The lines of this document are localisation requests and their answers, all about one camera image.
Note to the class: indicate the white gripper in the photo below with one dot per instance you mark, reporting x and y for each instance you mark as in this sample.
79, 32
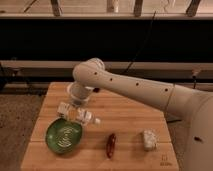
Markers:
79, 94

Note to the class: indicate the clear plastic bottle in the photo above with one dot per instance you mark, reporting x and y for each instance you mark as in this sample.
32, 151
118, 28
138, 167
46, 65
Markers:
76, 114

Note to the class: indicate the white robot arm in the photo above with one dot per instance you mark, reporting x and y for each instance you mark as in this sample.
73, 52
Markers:
192, 105

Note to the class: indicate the green ceramic bowl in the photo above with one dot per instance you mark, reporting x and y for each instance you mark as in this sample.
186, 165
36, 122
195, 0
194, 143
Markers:
63, 136

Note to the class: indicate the red chili pepper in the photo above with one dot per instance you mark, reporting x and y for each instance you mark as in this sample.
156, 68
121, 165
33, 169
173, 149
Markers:
110, 146

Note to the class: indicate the white crumpled cloth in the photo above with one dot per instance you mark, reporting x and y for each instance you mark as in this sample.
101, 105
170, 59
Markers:
150, 140

